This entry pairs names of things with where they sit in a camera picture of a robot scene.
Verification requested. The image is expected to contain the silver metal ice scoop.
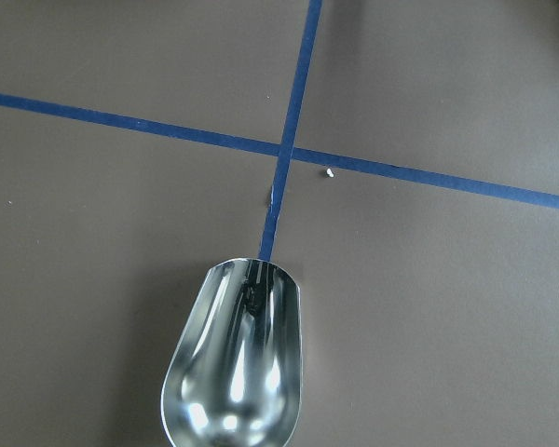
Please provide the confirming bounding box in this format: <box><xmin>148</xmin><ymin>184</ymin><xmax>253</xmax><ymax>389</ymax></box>
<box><xmin>160</xmin><ymin>258</ymin><xmax>303</xmax><ymax>446</ymax></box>

